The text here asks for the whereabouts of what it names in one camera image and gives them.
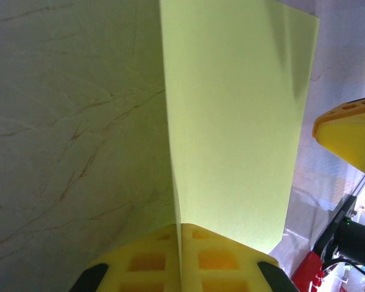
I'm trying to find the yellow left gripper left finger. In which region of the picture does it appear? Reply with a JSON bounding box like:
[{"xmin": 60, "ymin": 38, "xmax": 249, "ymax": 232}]
[{"xmin": 69, "ymin": 223, "xmax": 182, "ymax": 292}]

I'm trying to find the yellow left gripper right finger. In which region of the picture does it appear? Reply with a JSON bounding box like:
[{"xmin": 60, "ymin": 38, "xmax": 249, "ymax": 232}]
[{"xmin": 181, "ymin": 223, "xmax": 297, "ymax": 292}]

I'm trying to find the lime green paper sheet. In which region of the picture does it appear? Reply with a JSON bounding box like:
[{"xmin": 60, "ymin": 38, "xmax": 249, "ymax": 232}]
[{"xmin": 159, "ymin": 0, "xmax": 321, "ymax": 256}]

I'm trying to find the red block on rail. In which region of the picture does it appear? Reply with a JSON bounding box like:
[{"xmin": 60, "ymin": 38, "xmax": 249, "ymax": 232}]
[{"xmin": 291, "ymin": 251, "xmax": 325, "ymax": 292}]

